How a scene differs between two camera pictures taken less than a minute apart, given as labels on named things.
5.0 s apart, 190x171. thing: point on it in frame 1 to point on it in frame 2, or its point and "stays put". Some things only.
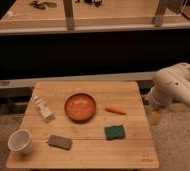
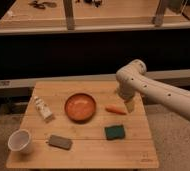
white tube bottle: (46, 113) stays put
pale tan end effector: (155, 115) to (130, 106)
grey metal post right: (159, 15) stays put
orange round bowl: (80, 108) stays put
